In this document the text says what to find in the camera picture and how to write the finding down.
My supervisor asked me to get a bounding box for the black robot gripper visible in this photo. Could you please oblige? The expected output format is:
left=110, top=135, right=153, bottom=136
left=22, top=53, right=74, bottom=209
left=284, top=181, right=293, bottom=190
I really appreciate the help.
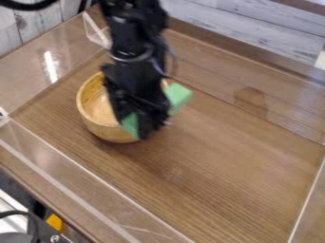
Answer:
left=102, top=47, right=166, bottom=140

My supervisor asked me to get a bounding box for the green rectangular block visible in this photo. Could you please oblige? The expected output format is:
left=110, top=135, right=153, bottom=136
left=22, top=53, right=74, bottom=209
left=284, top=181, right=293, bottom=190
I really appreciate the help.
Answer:
left=122, top=84, right=193, bottom=140

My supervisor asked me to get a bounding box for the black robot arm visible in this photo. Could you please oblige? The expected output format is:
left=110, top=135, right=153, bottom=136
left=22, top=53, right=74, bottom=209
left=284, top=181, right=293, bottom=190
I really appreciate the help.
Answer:
left=76, top=0, right=173, bottom=143

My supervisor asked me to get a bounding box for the brown wooden bowl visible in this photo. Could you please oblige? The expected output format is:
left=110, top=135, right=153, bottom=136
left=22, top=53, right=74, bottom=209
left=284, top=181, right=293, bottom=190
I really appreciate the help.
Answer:
left=75, top=71, right=170, bottom=144

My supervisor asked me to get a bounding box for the yellow and black device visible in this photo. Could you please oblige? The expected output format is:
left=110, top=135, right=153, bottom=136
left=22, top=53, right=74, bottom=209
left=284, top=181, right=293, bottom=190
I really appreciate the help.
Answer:
left=30, top=201, right=83, bottom=243

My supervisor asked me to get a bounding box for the clear acrylic tray wall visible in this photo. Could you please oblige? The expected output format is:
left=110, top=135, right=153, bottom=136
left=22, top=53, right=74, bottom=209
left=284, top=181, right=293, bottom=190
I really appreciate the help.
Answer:
left=0, top=115, right=194, bottom=243

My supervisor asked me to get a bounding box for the black cable bottom left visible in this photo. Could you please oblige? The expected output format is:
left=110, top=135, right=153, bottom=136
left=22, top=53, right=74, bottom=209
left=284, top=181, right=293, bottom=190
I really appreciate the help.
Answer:
left=0, top=210, right=43, bottom=243

